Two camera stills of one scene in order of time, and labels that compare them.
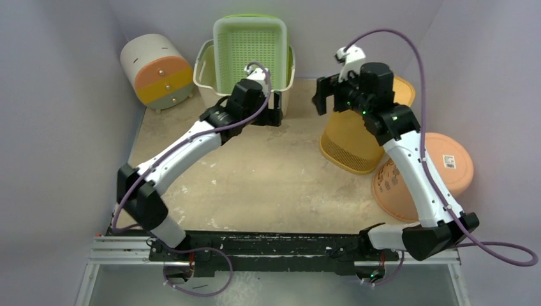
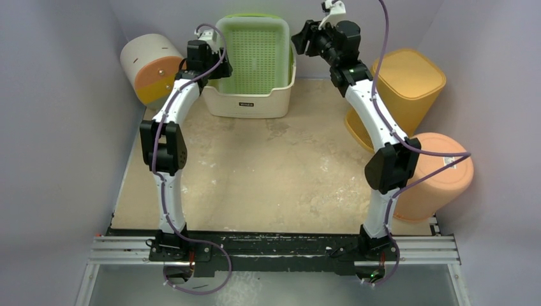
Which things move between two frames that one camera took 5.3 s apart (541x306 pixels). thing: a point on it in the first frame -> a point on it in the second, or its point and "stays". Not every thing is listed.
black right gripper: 332,94 -> 305,37
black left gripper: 271,117 -> 224,69
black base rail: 251,254 stays
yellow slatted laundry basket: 346,140 -> 407,85
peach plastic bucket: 450,164 stays
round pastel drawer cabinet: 161,76 stays
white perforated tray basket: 240,39 stays
